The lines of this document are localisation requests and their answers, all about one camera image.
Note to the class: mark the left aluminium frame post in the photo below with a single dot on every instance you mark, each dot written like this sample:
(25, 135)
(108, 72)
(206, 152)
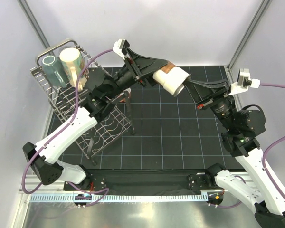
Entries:
(34, 23)

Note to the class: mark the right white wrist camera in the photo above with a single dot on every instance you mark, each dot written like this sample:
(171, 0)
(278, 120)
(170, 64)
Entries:
(244, 82)

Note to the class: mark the steel cup with brown band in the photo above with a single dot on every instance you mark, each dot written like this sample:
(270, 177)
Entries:
(171, 78)

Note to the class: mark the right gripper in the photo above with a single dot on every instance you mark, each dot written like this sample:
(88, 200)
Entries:
(200, 91)

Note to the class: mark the stainless steel dish rack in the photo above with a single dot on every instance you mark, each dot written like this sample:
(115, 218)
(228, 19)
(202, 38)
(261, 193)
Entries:
(89, 136)

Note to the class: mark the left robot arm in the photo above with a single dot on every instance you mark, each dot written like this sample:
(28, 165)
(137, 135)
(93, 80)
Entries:
(43, 156)

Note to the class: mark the white slotted cable duct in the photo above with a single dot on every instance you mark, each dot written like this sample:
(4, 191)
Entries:
(76, 198)

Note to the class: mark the right aluminium frame post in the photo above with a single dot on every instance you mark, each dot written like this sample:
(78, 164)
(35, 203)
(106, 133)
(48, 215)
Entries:
(262, 8)

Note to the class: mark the small orange white cup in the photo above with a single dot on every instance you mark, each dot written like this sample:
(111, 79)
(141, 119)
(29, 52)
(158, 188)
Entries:
(128, 91)

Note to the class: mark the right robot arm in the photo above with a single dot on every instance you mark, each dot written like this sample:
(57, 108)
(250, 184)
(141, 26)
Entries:
(267, 199)

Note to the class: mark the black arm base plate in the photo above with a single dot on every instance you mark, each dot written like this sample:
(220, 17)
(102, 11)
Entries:
(154, 182)

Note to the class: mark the black grid mat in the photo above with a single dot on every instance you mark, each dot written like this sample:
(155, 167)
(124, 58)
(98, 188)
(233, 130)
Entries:
(170, 133)

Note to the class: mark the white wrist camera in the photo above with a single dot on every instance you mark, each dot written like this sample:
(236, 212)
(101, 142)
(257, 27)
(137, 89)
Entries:
(120, 48)
(244, 82)

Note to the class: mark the teal ceramic cup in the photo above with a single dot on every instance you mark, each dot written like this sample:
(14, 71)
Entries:
(54, 71)

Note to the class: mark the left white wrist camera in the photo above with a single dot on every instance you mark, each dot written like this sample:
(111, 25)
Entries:
(120, 48)

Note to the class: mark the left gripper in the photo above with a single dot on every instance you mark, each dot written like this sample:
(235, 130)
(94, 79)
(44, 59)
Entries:
(146, 65)

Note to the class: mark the aluminium frame post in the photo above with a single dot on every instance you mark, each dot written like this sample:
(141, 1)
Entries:
(34, 23)
(262, 8)

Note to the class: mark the cream floral ceramic mug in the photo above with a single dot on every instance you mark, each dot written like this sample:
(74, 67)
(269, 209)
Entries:
(73, 63)

